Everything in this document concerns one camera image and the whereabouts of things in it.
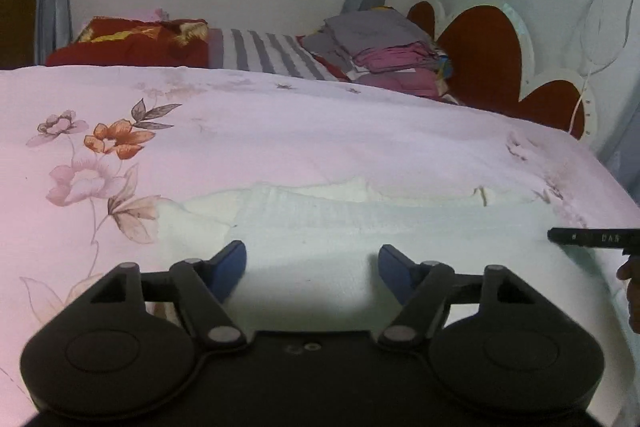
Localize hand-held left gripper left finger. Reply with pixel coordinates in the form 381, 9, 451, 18
87, 239, 248, 351

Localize red patterned blanket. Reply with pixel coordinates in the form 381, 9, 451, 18
45, 17, 210, 69

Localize white knit sweater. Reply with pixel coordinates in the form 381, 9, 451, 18
155, 177, 626, 339

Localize colourful printed cloth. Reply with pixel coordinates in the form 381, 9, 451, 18
434, 51, 457, 94

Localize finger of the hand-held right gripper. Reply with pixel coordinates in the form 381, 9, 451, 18
547, 227, 640, 253

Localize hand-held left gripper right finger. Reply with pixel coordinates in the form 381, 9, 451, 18
377, 243, 535, 350

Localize grey folded clothes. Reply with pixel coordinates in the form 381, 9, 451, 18
302, 9, 432, 75

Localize pink floral bedsheet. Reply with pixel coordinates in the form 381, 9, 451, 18
0, 66, 640, 408

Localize red and white headboard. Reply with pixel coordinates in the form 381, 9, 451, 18
406, 0, 594, 142

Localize pink folded clothes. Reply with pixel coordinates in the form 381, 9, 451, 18
352, 44, 447, 98

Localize white cable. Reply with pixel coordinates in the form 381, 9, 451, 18
567, 0, 629, 136

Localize grey striped sheet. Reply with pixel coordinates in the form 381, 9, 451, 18
208, 28, 352, 83

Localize person's right hand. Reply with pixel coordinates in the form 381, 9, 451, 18
617, 256, 640, 334

